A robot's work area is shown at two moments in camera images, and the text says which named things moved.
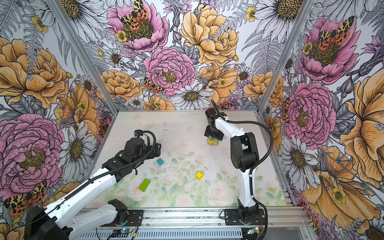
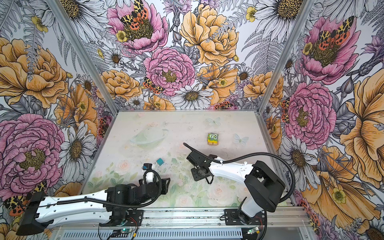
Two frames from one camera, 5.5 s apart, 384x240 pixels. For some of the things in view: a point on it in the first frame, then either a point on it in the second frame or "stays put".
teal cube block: x=160 y=161 stays put
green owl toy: x=210 y=140 stays put
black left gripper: x=156 y=149 → x=164 y=186
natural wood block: x=212 y=143 stays put
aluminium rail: x=278 y=217 stays put
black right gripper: x=219 y=137 → x=196 y=177
